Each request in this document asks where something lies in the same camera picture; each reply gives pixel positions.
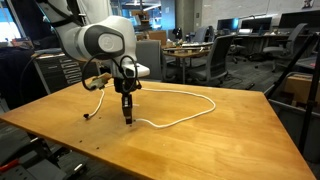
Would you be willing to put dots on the dark grey office chair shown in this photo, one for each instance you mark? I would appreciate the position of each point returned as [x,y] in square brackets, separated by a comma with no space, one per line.
[215,67]

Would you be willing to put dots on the round wooden table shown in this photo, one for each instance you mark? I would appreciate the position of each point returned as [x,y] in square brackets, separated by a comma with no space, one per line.
[187,50]

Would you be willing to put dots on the grey plastic bin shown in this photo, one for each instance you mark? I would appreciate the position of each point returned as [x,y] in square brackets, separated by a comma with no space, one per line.
[291,114]

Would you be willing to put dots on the grey chair at right desk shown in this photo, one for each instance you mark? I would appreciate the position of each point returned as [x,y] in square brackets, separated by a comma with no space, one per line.
[285,47]

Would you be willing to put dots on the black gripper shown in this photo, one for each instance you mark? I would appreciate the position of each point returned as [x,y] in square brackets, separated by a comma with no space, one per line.
[125,87]

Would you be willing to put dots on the computer monitor right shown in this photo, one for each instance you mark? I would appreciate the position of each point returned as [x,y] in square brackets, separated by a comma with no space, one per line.
[291,20]

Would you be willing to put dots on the red handled tool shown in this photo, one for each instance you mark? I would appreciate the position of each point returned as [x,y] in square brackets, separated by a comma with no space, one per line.
[9,165]

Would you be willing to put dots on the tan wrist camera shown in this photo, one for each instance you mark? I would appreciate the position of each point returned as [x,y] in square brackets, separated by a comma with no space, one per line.
[99,81]

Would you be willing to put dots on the computer monitor left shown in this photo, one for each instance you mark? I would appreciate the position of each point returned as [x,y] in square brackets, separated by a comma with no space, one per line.
[230,24]

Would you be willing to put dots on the grey fabric office chair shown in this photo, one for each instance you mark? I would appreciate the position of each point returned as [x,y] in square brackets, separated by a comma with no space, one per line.
[150,54]

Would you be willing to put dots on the cardboard box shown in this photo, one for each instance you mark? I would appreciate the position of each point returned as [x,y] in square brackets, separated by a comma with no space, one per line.
[299,86]

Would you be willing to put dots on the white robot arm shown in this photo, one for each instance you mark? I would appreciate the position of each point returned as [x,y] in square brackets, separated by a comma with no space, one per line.
[109,37]

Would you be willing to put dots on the computer monitor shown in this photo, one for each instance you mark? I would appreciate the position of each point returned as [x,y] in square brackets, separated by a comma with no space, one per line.
[291,20]
[257,24]
[230,24]

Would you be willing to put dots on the computer monitor middle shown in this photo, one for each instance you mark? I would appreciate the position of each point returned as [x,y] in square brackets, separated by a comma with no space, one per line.
[257,24]

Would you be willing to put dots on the grey drawer cabinet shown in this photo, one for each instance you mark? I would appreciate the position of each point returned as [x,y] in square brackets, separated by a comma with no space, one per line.
[57,71]

